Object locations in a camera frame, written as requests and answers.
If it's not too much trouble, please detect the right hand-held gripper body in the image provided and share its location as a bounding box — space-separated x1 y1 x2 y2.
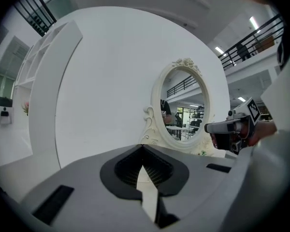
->
210 96 262 156

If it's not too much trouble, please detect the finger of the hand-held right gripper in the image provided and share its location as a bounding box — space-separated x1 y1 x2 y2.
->
203 120 229 134

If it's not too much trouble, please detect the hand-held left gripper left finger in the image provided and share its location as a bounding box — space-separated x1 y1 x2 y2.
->
19 145 160 232

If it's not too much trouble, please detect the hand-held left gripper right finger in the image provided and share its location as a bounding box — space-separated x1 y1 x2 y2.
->
142 145 236 231

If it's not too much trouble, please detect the oval cream-framed mirror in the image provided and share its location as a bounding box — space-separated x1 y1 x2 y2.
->
139 57 223 158

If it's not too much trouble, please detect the black balcony railing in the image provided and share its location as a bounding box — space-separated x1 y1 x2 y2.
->
13 0 58 38
218 13 285 70

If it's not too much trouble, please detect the white desk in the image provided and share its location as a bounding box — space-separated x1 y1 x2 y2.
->
0 124 35 169

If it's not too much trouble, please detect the pink flower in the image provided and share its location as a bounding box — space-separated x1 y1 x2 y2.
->
21 101 30 117

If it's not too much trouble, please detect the white dark-topped robot machine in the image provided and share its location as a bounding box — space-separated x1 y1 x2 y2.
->
0 96 14 126

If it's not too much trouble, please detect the white shelving unit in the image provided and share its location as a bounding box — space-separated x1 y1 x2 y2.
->
13 20 84 169

